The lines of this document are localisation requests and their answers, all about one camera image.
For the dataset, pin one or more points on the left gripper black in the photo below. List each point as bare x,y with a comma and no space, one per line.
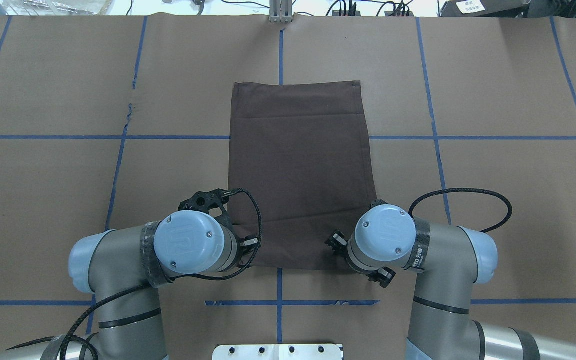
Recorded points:
249,242

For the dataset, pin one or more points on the clear plastic bag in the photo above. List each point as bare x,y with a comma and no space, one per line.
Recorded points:
56,7

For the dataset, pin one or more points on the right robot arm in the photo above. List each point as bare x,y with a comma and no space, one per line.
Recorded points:
448,262

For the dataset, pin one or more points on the USB hub with plugs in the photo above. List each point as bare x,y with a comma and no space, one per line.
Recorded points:
370,9

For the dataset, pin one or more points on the aluminium frame post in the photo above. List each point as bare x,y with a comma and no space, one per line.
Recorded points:
281,11

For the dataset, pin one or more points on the brown t-shirt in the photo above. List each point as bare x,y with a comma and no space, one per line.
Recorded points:
303,152

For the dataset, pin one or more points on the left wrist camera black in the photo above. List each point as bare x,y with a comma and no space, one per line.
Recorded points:
205,201

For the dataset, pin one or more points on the white camera stand column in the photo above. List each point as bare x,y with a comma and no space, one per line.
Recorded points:
315,351

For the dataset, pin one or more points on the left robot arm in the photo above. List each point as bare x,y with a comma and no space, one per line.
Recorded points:
125,269

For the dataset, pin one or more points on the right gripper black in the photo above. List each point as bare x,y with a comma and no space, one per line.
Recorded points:
337,240

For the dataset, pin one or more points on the black device box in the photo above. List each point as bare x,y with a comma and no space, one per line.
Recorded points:
484,8

